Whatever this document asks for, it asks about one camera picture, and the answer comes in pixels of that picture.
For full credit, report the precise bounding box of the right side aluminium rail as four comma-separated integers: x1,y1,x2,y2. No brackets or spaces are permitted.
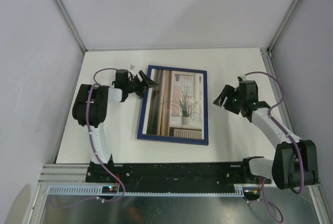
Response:
259,47,304,158

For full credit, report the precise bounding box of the aluminium front rail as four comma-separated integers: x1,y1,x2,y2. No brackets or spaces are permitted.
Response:
38,164,321,186

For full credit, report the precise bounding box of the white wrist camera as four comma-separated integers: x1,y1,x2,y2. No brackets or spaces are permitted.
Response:
237,74,247,81
128,65,136,76

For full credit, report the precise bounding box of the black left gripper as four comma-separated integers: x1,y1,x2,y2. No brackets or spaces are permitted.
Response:
124,70,158,98

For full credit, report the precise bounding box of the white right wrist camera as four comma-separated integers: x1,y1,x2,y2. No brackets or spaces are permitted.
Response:
237,74,247,81

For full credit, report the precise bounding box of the wooden picture frame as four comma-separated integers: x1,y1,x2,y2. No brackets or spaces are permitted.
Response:
136,64,210,146

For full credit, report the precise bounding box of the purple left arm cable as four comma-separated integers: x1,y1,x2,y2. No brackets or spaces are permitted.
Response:
49,67,127,209

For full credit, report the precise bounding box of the aluminium corner post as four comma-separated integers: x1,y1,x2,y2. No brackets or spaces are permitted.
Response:
266,0,303,53
53,0,87,54

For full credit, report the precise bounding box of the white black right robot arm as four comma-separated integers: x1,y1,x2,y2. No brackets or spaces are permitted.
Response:
213,80,319,193

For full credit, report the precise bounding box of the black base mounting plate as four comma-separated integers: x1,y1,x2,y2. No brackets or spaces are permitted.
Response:
85,161,264,194

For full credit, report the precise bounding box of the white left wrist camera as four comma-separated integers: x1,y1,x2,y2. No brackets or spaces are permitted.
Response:
128,65,136,76

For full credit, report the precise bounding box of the right aluminium corner post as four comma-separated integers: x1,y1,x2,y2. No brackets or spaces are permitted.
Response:
266,0,303,53

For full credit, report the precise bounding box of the grey slotted cable duct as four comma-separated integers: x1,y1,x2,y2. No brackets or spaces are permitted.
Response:
48,185,244,197

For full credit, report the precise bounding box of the left aluminium corner post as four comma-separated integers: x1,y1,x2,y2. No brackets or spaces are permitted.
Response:
53,0,87,54

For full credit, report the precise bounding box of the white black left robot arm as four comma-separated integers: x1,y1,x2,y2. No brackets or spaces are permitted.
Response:
72,68,158,182

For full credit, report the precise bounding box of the aluminium rail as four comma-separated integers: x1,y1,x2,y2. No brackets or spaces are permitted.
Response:
38,164,321,186
259,47,304,158

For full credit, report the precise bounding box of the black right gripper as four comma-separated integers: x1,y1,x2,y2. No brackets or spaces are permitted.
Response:
213,84,245,115

